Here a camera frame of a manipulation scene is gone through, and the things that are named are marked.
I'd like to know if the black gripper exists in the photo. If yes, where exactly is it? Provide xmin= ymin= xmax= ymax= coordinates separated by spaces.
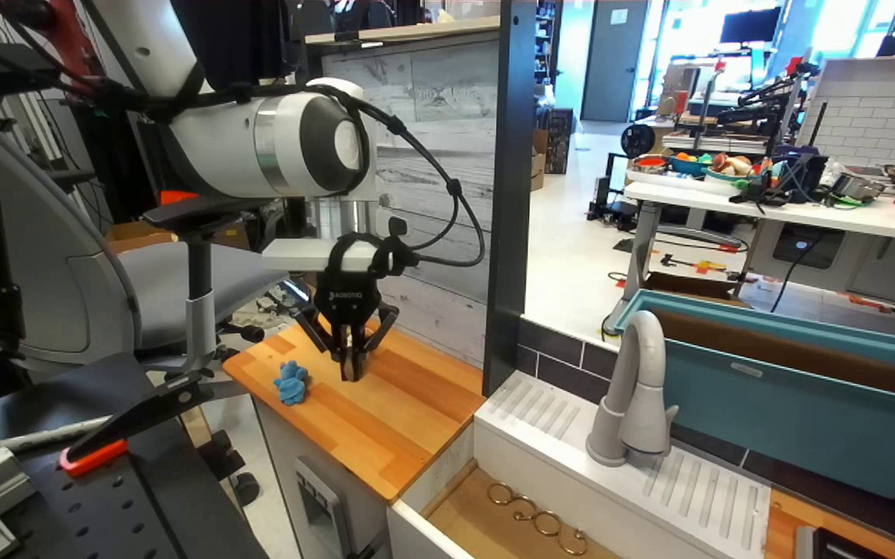
xmin=291 ymin=216 xmax=415 ymax=386

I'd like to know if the grey toy tap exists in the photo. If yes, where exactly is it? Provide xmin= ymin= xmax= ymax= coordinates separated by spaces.
xmin=580 ymin=308 xmax=681 ymax=469

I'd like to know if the blue plushie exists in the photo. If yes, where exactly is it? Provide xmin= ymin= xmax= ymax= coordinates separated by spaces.
xmin=270 ymin=358 xmax=313 ymax=409

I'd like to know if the wooden kitchen countertop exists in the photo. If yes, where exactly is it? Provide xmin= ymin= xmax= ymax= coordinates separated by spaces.
xmin=221 ymin=321 xmax=488 ymax=508

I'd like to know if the white kitchen cabinet front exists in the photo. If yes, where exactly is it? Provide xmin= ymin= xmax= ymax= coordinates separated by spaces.
xmin=252 ymin=399 xmax=400 ymax=559

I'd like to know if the cardboard box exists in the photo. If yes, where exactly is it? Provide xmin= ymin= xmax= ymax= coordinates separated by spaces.
xmin=529 ymin=106 xmax=579 ymax=180

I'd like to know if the black perforated board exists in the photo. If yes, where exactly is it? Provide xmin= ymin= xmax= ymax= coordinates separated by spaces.
xmin=0 ymin=353 xmax=270 ymax=559

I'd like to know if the white toy sink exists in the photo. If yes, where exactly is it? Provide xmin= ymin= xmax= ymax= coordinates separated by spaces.
xmin=382 ymin=368 xmax=778 ymax=559

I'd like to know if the grey door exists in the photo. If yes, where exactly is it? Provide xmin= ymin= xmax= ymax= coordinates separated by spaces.
xmin=580 ymin=0 xmax=654 ymax=128

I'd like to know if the white work table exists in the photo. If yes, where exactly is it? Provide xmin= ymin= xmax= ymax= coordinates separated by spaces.
xmin=623 ymin=168 xmax=895 ymax=314

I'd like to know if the black box under table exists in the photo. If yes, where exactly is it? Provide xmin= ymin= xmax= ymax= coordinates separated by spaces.
xmin=770 ymin=220 xmax=849 ymax=275

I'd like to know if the teal wooden cabinet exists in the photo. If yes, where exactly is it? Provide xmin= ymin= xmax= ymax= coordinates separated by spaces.
xmin=601 ymin=287 xmax=895 ymax=525

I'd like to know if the dark computer monitor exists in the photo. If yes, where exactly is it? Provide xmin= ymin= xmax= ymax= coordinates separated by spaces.
xmin=719 ymin=8 xmax=788 ymax=47

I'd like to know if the white pegboard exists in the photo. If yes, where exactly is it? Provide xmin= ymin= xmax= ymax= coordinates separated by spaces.
xmin=804 ymin=52 xmax=895 ymax=174

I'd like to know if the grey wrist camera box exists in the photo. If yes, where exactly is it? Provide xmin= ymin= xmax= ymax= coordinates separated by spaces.
xmin=258 ymin=235 xmax=386 ymax=277

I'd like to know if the grey black stand post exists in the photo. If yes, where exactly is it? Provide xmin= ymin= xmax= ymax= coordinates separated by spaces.
xmin=139 ymin=190 xmax=289 ymax=378

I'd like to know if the black vertical post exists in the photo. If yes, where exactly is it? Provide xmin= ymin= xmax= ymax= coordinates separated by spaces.
xmin=480 ymin=0 xmax=542 ymax=399

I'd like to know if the red handled black clamp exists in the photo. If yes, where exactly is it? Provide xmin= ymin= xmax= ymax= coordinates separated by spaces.
xmin=55 ymin=371 xmax=248 ymax=482

